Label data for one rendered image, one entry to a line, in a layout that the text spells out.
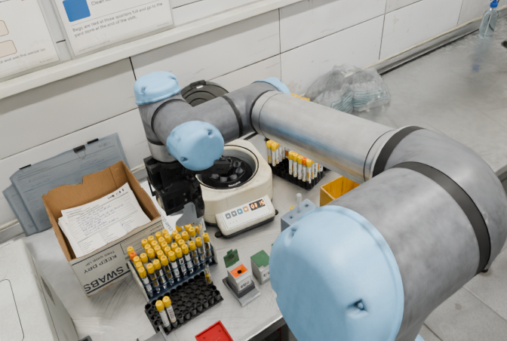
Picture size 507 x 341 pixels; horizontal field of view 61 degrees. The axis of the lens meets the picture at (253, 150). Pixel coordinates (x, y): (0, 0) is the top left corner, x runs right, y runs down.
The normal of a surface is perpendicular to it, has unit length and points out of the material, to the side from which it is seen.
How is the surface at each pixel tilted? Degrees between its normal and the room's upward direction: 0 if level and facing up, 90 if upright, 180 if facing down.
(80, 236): 0
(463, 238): 49
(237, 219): 25
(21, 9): 94
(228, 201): 90
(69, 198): 88
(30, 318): 0
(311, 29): 90
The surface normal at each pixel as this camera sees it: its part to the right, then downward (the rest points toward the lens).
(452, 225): 0.29, -0.29
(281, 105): -0.53, -0.63
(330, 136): -0.77, -0.25
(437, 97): -0.07, -0.77
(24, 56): 0.57, 0.55
